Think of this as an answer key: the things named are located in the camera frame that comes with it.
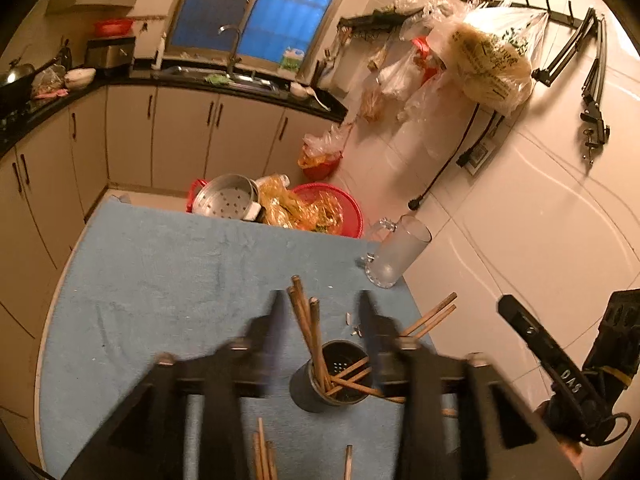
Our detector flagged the metal steamer pot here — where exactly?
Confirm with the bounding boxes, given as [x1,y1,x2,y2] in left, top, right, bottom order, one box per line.
[192,174,263,222]

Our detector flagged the grey perforated utensil holder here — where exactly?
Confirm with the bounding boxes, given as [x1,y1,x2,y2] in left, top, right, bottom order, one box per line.
[289,340,373,414]

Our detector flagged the black kitchen countertop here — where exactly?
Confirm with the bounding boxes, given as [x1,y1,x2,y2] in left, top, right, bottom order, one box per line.
[0,62,349,153]

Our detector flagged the blue tablecloth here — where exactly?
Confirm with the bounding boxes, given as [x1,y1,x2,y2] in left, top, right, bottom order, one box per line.
[39,195,461,480]

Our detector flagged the large red plastic basin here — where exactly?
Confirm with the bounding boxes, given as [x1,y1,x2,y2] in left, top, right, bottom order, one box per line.
[289,183,365,239]

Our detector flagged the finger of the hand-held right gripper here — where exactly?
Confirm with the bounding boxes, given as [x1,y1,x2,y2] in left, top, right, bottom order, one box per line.
[496,294,586,413]

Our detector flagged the black power cable with plug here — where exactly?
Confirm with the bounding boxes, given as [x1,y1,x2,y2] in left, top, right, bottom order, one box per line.
[408,104,482,212]

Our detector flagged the person's right hand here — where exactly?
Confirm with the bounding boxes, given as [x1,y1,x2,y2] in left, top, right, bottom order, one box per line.
[559,437,586,476]

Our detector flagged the green detergent bottle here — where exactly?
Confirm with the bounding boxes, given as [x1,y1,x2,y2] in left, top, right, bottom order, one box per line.
[278,47,306,73]

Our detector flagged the red bin with bag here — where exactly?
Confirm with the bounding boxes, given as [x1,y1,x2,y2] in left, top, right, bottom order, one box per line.
[298,124,351,181]

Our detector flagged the white ceramic bowl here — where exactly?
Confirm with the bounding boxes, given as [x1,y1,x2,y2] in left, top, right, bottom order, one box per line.
[64,67,97,88]

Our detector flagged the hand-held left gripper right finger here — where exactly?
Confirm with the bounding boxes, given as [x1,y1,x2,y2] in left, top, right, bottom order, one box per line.
[359,290,586,480]

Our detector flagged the printed plastic bag of noodles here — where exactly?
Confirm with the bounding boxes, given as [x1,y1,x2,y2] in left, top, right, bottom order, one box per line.
[447,6,549,117]

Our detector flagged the wall power socket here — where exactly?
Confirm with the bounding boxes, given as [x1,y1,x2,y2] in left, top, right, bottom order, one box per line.
[456,139,497,177]

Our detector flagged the white ladle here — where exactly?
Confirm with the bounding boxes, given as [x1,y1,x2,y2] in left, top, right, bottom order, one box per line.
[305,86,332,112]

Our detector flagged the chrome kitchen faucet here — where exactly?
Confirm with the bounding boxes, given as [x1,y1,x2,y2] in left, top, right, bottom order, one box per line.
[218,25,244,77]

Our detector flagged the small red plastic basin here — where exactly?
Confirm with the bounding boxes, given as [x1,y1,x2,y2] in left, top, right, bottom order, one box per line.
[94,18,135,37]

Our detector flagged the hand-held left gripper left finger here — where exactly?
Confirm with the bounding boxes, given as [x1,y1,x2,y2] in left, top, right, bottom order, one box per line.
[62,289,282,480]

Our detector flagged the cream lower kitchen cabinets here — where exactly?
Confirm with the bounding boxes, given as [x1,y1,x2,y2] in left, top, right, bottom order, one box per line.
[0,82,343,361]

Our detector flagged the bunch of wooden chopsticks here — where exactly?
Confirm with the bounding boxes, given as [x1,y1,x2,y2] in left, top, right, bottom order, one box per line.
[286,275,458,406]

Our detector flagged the black wok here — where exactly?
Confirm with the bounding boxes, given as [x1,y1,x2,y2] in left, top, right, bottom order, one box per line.
[0,57,38,106]

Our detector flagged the yellow plastic bag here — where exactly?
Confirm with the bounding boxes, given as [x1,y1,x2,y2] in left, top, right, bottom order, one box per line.
[256,175,346,234]

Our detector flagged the kitchen window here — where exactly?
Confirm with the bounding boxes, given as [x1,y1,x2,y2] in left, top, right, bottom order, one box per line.
[162,0,363,68]

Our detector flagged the clear glass mug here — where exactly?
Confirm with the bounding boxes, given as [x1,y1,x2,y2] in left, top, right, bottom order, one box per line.
[357,215,432,289]

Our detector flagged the clear plastic bag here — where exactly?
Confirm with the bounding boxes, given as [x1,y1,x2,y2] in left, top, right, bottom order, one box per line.
[367,0,468,123]

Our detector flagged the black wall hook rack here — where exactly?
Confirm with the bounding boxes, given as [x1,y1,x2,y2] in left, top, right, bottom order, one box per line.
[456,0,598,28]

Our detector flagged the metal countertop box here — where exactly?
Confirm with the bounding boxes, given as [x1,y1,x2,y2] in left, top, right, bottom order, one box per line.
[84,36,137,70]

